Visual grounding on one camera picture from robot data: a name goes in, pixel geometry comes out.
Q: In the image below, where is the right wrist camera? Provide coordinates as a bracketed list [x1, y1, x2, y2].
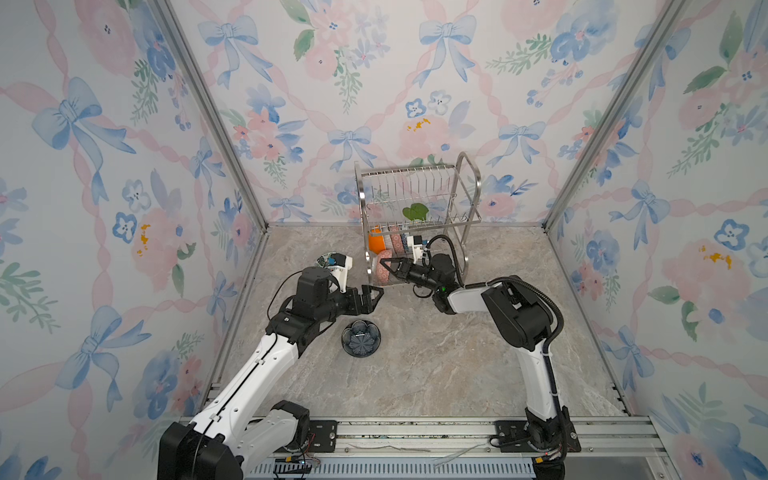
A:
[409, 235, 429, 265]

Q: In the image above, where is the green leaf pattern bowl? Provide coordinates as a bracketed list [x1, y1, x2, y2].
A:
[317, 253, 336, 268]

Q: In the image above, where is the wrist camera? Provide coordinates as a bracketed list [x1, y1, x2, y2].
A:
[327, 252, 353, 293]
[409, 235, 429, 265]

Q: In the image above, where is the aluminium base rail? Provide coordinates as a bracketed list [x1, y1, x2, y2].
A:
[152, 416, 679, 480]

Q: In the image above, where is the black white floral bowl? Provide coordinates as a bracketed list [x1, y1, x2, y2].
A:
[390, 231, 405, 255]
[372, 249, 399, 287]

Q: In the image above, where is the dark blue flower bowl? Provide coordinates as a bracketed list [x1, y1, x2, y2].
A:
[341, 319, 382, 358]

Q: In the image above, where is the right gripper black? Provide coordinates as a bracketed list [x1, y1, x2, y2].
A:
[381, 261, 442, 297]

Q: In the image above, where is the green leaf-shaped dish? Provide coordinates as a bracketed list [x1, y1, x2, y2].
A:
[402, 202, 429, 222]

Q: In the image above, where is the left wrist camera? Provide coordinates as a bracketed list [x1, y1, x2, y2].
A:
[327, 252, 353, 293]

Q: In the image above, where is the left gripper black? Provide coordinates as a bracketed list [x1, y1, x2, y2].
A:
[315, 284, 382, 326]

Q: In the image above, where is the white bowl orange outside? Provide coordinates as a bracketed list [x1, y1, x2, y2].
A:
[367, 228, 388, 255]

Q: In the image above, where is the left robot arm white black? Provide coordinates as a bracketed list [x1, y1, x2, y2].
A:
[157, 267, 384, 479]

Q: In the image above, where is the black white floral bowl front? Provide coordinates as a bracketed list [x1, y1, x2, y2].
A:
[372, 249, 399, 287]

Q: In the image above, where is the stainless steel dish rack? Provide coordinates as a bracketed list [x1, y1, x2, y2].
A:
[354, 152, 482, 286]

